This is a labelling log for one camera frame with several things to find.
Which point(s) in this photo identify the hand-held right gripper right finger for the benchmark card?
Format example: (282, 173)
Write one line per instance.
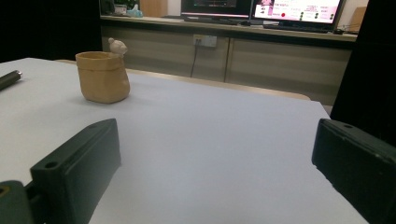
(358, 165)

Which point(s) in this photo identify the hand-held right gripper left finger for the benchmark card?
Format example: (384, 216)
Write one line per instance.
(77, 168)

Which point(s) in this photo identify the brown bear pen holder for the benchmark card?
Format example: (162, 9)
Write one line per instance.
(102, 79)

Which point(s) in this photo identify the black pen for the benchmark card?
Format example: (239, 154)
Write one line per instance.
(9, 78)

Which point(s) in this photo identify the white table mat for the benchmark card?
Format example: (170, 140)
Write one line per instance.
(199, 140)

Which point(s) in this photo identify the beige cabinet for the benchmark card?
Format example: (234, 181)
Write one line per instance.
(280, 65)

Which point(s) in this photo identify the black computer mouse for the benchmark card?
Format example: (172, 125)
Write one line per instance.
(338, 31)

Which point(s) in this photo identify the cardboard box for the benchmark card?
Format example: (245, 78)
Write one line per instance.
(358, 20)

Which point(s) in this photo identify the black keyboard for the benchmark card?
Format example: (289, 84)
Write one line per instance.
(211, 20)
(295, 28)

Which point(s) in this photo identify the wooden table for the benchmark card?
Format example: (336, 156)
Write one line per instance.
(218, 83)

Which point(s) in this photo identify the bright screen monitor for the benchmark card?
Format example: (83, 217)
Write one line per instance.
(297, 11)

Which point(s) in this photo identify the teal tissue box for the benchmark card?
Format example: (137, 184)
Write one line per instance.
(134, 12)

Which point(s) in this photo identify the long counter top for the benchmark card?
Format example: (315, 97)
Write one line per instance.
(224, 27)

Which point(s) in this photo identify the dark screen monitor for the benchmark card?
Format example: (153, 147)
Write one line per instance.
(216, 7)

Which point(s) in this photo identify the white wall socket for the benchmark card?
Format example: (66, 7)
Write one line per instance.
(205, 40)

